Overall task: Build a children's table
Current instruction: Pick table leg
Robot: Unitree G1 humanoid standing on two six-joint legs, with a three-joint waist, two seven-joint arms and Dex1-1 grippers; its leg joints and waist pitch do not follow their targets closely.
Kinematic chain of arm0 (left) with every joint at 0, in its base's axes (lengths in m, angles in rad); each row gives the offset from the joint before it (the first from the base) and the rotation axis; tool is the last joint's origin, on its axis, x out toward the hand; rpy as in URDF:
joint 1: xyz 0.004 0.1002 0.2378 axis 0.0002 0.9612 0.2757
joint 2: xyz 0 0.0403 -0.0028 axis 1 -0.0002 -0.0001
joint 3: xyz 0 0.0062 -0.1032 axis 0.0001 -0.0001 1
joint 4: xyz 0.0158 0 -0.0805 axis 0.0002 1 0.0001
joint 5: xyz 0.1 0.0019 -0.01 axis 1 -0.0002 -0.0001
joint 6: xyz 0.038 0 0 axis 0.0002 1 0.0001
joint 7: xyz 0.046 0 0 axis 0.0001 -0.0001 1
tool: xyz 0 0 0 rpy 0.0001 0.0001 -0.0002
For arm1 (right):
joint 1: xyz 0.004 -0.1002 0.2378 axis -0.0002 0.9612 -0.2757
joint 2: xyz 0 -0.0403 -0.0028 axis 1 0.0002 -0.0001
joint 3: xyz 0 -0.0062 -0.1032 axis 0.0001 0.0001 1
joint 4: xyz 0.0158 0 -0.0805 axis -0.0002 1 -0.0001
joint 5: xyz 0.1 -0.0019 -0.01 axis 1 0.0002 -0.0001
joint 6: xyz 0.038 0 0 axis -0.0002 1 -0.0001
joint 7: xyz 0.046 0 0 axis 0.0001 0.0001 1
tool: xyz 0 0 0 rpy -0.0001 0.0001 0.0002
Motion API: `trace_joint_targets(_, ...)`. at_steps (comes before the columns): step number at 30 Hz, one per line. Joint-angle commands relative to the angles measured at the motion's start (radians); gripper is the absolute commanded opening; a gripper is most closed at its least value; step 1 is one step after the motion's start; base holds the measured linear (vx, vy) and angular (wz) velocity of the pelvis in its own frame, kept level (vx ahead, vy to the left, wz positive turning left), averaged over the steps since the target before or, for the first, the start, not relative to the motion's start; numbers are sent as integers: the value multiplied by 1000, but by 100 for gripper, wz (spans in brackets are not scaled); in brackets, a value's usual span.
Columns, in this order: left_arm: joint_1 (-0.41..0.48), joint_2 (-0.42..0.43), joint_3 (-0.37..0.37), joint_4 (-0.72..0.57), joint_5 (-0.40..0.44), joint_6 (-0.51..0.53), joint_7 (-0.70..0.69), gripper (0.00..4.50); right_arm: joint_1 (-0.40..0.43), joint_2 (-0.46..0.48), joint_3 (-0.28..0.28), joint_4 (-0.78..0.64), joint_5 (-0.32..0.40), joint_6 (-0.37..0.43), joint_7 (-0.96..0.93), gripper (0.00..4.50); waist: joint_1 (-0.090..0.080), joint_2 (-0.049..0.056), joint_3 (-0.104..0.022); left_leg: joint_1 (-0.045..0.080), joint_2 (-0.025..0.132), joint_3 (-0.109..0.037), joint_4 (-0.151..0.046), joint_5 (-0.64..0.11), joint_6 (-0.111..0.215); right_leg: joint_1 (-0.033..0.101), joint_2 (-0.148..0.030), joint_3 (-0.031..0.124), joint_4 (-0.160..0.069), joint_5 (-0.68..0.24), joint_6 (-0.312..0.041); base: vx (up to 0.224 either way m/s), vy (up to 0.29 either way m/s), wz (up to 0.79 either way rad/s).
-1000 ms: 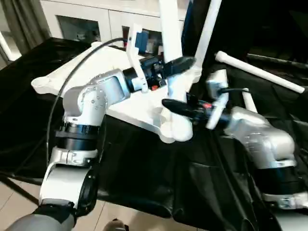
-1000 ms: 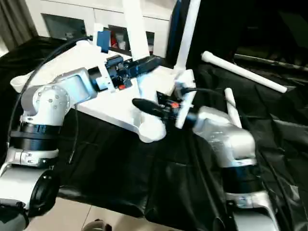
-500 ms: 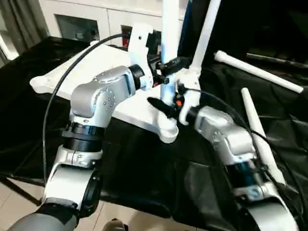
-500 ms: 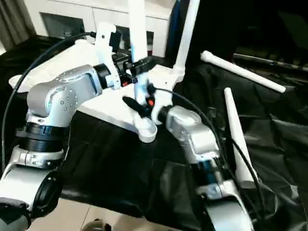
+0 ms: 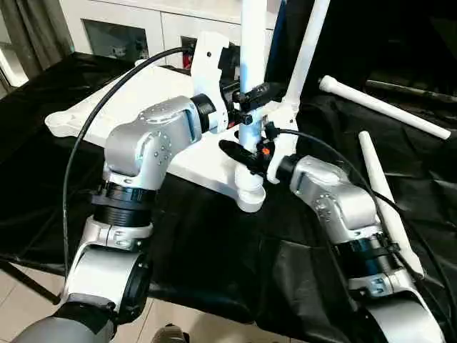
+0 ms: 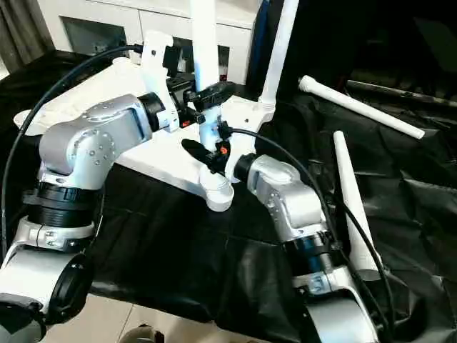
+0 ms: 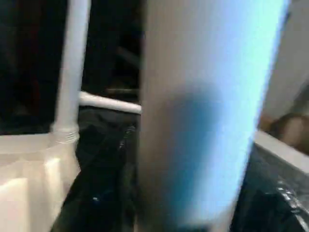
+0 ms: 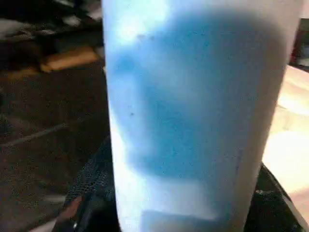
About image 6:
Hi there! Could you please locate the white plastic table leg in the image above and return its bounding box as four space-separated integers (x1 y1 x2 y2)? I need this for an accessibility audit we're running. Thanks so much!
189 0 225 155
256 0 300 112
332 130 383 283
298 74 427 139

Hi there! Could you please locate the black box with yellow label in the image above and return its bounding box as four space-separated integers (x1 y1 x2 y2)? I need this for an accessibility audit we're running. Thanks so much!
246 0 353 103

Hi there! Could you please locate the black work mat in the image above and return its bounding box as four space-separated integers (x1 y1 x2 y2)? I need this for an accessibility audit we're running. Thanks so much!
0 49 457 343

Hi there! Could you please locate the white glass-door cabinet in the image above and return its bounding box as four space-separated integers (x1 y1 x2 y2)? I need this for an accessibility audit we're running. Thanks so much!
35 0 258 86

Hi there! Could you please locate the grey curtain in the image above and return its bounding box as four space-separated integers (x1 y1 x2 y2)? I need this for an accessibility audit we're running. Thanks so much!
0 0 55 69

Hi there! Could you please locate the black left robot foot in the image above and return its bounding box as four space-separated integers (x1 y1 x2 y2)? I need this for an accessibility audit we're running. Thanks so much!
122 322 166 343

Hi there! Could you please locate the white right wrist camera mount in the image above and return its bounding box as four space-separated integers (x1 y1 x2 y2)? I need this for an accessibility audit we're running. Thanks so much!
224 141 251 184

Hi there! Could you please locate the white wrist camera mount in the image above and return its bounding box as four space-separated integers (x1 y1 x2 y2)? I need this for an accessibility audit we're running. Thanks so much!
224 141 251 184
137 30 180 134

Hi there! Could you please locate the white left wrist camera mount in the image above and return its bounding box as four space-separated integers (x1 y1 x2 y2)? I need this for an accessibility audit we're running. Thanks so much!
137 30 180 134

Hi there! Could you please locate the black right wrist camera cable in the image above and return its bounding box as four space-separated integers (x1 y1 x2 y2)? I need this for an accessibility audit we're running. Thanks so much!
218 120 398 339

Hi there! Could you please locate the dark metal rail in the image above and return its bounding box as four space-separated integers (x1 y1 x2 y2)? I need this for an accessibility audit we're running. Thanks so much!
345 79 457 107

